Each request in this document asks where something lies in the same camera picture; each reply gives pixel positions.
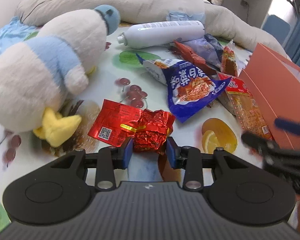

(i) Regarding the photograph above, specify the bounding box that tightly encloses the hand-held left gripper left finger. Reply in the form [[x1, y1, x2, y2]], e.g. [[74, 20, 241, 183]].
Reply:
[[50, 137, 134, 192]]

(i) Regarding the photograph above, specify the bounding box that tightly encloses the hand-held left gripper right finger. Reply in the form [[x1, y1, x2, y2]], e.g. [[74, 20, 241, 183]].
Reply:
[[166, 137, 250, 192]]

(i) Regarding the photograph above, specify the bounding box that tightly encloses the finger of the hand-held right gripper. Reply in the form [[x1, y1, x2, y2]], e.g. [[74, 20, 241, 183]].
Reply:
[[274, 117, 300, 136], [241, 132, 278, 156]]

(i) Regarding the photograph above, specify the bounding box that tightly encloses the red foil snack packet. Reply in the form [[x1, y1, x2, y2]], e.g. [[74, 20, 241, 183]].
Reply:
[[87, 99, 176, 155]]

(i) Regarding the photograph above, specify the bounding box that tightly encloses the orange cardboard box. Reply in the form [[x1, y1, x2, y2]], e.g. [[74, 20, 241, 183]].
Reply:
[[239, 42, 300, 151]]

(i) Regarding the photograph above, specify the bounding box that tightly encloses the yellow-red clear snack packet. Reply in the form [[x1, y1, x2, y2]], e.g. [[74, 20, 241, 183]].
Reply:
[[219, 46, 238, 78]]

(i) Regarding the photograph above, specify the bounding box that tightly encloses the brown-red snack packet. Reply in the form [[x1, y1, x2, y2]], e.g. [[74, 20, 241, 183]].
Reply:
[[174, 40, 217, 76]]

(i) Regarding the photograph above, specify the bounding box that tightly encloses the long spicy strip packet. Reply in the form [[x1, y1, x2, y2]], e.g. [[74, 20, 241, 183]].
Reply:
[[217, 72, 275, 141]]

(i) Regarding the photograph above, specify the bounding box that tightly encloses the blue noodle snack packet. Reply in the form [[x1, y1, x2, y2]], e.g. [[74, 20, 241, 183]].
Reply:
[[136, 59, 232, 123]]

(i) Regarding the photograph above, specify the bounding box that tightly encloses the fruit-print mat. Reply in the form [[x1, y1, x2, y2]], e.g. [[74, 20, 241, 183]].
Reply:
[[0, 22, 268, 233]]

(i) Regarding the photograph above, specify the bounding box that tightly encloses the blue chair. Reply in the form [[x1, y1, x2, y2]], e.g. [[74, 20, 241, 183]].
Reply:
[[261, 14, 291, 40]]

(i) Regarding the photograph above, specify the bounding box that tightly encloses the white navy-striped sachet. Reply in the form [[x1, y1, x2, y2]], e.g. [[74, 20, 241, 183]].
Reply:
[[204, 33, 225, 63]]

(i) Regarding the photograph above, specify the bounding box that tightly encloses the lilac sachet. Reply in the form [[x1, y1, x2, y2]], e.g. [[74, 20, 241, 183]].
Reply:
[[184, 38, 221, 70]]

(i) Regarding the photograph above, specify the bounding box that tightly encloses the white spray bottle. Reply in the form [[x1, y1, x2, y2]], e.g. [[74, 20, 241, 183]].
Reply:
[[117, 20, 206, 49]]

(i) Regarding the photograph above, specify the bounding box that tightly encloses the white plush duck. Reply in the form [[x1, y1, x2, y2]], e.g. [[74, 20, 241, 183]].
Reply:
[[0, 4, 121, 147]]

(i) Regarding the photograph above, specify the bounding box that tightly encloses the grey duvet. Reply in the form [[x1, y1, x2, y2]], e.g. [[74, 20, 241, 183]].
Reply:
[[14, 0, 293, 61]]

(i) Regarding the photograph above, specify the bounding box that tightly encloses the light blue bed sheet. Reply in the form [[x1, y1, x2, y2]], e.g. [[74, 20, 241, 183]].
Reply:
[[0, 16, 40, 63]]

